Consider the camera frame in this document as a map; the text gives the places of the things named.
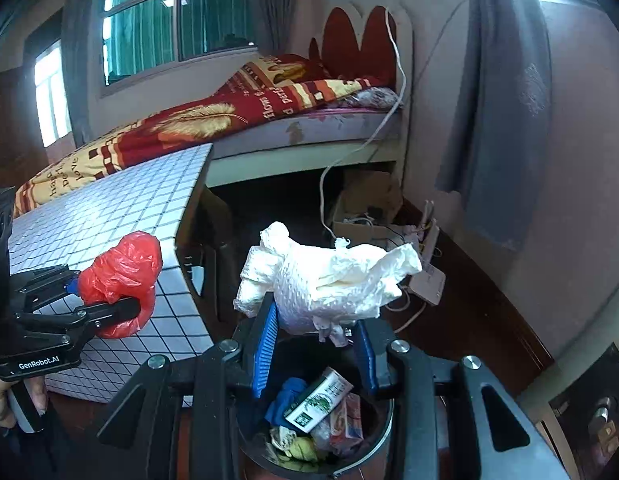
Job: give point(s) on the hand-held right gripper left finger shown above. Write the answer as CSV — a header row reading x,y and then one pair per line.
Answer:
x,y
267,355

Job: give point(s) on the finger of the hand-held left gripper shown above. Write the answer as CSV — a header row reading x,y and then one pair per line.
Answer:
x,y
109,310
44,280

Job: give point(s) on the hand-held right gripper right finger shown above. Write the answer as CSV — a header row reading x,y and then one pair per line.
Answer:
x,y
367,360

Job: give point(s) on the red plastic bag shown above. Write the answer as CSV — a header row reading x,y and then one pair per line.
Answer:
x,y
122,270

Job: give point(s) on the tall blue white cup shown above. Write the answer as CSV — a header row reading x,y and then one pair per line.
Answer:
x,y
284,400

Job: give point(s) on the green white carton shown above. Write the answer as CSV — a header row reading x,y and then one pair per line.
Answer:
x,y
317,400

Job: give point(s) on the black trash bin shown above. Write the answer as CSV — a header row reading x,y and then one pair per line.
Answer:
x,y
379,425

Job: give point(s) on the translucent wrapper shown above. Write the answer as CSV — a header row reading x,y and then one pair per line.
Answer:
x,y
278,437

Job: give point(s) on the white tissue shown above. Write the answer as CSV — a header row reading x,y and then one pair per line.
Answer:
x,y
329,280

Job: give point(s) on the yellow fruit peel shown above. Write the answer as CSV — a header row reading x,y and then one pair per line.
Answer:
x,y
299,447

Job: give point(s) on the person's left hand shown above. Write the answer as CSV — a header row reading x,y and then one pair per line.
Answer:
x,y
37,390

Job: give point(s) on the table with white checked cloth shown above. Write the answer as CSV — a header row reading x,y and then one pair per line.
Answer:
x,y
114,210

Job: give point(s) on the white router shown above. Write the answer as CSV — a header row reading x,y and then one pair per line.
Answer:
x,y
429,280

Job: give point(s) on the person's dark clothing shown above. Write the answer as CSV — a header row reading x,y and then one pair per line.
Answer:
x,y
39,460

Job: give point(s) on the cardboard box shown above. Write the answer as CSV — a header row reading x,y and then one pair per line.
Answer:
x,y
369,195

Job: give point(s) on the red yellow printed blanket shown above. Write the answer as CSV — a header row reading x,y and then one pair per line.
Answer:
x,y
189,120

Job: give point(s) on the dark cabinet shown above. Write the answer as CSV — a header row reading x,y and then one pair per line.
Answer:
x,y
579,380

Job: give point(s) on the bed with red headboard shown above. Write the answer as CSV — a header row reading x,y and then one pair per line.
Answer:
x,y
314,132

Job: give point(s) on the grey floral pillow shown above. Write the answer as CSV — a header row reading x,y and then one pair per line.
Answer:
x,y
372,97

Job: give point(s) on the grey curtain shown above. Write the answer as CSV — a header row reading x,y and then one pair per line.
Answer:
x,y
499,110
279,5

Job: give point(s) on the green tinted window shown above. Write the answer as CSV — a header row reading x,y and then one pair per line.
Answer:
x,y
179,20

